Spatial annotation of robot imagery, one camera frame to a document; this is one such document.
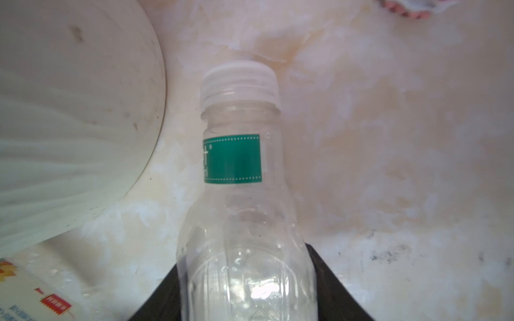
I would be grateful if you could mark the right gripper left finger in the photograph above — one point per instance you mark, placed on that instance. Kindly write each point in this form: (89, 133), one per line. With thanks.
(165, 303)

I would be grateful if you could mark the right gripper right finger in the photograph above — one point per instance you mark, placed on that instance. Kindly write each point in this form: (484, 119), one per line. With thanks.
(335, 303)

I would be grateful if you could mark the clear bottle green cap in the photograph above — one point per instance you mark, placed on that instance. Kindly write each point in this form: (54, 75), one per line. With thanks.
(239, 254)

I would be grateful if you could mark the white woven waste bin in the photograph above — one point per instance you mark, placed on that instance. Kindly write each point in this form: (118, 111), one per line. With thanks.
(83, 92)

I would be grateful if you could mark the clear bottle green red label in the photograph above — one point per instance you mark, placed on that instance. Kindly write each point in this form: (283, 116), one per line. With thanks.
(26, 297)

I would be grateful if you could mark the pink white toy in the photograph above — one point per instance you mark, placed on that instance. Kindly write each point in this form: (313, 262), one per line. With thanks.
(417, 9)

